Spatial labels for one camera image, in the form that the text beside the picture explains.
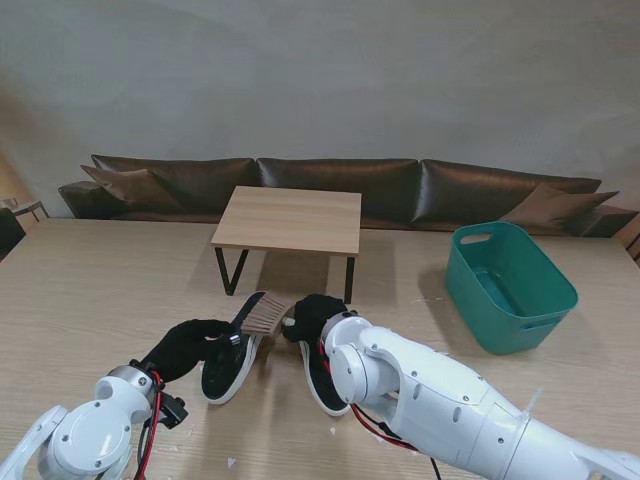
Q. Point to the brown leather sofa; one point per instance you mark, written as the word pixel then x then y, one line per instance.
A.
pixel 390 190

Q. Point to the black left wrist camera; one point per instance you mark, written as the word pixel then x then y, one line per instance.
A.
pixel 175 411

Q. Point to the yellow canvas sneaker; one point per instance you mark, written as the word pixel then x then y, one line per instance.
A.
pixel 320 385
pixel 225 370

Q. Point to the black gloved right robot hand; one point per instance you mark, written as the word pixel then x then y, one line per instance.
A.
pixel 312 315

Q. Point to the small wooden stand black legs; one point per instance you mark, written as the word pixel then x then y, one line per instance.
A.
pixel 290 220

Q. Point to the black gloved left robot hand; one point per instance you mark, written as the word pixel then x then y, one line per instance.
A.
pixel 185 350

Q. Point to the small background side table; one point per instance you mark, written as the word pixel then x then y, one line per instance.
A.
pixel 27 206

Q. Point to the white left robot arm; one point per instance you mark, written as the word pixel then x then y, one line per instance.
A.
pixel 85 435

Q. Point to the light wooden furniture piece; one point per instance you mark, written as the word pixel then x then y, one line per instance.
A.
pixel 631 247

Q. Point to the brown cushion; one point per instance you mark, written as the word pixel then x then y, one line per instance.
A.
pixel 135 187
pixel 555 207

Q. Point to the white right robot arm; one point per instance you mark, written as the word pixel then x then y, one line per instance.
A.
pixel 450 400

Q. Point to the beige hand brush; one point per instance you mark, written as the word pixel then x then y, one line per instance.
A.
pixel 262 315

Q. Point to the teal plastic basin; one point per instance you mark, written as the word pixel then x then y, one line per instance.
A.
pixel 505 295

